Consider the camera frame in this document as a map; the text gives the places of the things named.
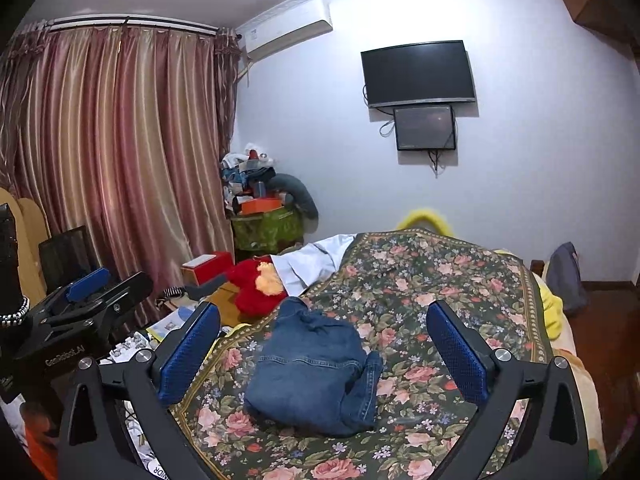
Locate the light blue shirt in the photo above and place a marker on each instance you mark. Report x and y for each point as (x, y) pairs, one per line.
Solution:
(310, 260)

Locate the red box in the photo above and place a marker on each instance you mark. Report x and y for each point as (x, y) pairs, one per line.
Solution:
(210, 270)

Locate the orange printed bag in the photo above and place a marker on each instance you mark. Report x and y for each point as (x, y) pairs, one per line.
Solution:
(40, 435)

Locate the printed booklet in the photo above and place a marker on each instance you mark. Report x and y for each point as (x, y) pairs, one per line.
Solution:
(170, 325)

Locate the beige wooden chair back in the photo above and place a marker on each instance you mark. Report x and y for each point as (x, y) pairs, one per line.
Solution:
(35, 230)

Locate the green printed bag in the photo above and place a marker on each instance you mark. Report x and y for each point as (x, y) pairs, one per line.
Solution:
(267, 230)

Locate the pale printed bedsheet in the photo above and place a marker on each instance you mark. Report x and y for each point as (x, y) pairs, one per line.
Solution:
(580, 400)

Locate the pink striped curtain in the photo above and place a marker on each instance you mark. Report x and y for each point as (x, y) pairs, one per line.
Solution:
(125, 160)

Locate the black wall television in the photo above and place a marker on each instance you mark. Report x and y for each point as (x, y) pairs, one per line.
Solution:
(417, 72)

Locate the blue denim jacket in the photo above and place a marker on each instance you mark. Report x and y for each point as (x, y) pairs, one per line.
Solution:
(305, 360)

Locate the pile of household clutter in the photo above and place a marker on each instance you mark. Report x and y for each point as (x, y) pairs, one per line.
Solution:
(245, 170)

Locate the floral blanket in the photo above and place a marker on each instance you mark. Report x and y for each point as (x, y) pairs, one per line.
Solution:
(425, 280)

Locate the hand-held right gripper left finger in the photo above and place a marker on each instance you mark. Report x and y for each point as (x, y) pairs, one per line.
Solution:
(187, 350)

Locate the white curtain rail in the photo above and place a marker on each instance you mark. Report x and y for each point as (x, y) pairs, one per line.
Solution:
(125, 21)

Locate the grey backpack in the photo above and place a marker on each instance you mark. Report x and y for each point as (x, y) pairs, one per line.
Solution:
(565, 280)

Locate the white air conditioner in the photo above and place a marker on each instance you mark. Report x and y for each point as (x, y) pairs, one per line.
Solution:
(285, 30)

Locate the white printed paper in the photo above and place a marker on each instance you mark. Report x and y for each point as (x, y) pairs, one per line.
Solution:
(125, 352)

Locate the wooden bed frame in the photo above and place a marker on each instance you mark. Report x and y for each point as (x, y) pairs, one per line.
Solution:
(537, 266)

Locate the red plush toy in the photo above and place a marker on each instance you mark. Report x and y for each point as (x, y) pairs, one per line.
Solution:
(250, 290)

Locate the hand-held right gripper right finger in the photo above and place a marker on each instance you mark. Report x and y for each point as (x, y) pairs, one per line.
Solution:
(457, 355)

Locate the small black monitor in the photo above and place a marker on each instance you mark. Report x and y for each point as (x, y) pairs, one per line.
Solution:
(424, 127)

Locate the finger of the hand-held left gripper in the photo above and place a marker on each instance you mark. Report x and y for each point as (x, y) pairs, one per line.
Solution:
(90, 278)
(127, 295)

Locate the black laptop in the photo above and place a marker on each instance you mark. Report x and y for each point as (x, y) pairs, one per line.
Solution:
(65, 255)

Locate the grey neck pillow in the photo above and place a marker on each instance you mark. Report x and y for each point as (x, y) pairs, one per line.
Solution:
(300, 195)

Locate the orange box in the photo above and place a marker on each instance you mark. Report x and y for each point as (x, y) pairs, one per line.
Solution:
(260, 205)

